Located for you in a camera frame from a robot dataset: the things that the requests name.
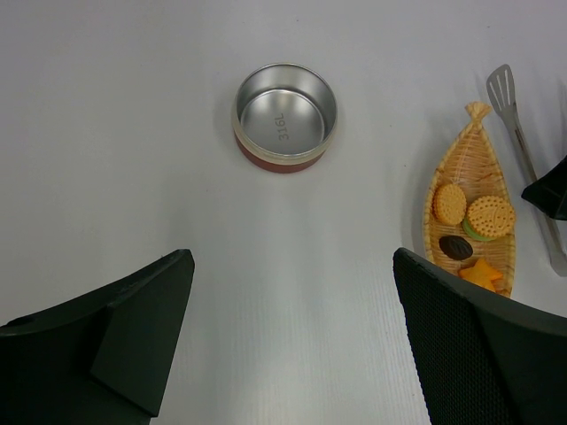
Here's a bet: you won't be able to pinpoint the small round sandwich cookie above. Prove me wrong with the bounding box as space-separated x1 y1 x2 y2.
432 183 467 226

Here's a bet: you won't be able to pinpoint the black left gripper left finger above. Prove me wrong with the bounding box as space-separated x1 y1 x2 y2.
1 249 195 424

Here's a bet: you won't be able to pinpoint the orange fish-shaped cookie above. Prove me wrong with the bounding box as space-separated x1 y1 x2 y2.
458 258 503 292

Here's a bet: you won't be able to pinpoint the large round dotted biscuit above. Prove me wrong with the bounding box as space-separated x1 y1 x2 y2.
464 196 516 241

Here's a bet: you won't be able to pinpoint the dark chocolate leaf cookie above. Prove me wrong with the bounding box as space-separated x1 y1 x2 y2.
439 236 474 261

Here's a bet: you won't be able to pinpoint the green round cookie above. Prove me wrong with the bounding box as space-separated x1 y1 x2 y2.
462 218 494 242

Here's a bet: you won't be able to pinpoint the steel bowl with red base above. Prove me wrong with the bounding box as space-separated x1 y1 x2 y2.
230 63 338 174

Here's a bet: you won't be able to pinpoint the stainless steel tongs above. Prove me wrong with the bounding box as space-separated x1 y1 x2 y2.
486 64 566 277

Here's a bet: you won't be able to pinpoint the boat-shaped woven basket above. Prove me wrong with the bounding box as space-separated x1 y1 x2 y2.
423 102 516 298

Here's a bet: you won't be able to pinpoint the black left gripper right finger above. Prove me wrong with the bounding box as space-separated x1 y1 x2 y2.
393 248 566 424

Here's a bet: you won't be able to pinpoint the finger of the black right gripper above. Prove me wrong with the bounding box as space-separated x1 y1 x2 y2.
521 157 567 220

